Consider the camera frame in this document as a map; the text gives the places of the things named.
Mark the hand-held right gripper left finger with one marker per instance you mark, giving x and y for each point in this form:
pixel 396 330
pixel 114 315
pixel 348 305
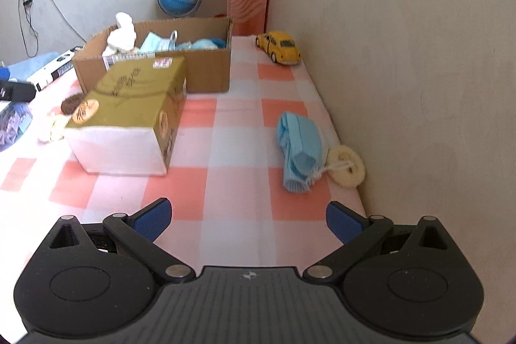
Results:
pixel 153 221

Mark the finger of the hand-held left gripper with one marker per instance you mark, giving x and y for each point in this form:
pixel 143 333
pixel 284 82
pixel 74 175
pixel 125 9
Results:
pixel 3 74
pixel 18 91

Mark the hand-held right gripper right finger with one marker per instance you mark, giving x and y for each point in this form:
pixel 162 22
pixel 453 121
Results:
pixel 344 225

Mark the blue face mask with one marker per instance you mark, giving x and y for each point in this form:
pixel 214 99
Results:
pixel 300 150
pixel 159 43

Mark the brown cardboard box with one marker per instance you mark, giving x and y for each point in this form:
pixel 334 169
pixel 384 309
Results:
pixel 201 70

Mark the blue plush sheep toy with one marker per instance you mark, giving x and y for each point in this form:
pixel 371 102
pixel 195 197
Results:
pixel 205 44

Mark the blue bedding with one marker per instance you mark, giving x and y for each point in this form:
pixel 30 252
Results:
pixel 34 64

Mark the clear jar with white lid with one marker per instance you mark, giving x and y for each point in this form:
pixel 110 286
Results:
pixel 12 124

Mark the black and white carton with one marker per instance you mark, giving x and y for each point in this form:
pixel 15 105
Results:
pixel 50 68

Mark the cream cloth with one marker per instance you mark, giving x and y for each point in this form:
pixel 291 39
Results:
pixel 53 128

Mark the brown round disc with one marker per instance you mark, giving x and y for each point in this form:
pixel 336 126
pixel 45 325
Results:
pixel 72 104

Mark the pink checkered tablecloth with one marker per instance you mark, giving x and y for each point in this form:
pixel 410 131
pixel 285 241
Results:
pixel 238 166

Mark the gold tissue pack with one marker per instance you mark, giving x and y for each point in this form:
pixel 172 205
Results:
pixel 125 106

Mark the yellow toy car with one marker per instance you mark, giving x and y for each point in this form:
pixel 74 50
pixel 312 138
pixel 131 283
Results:
pixel 279 48

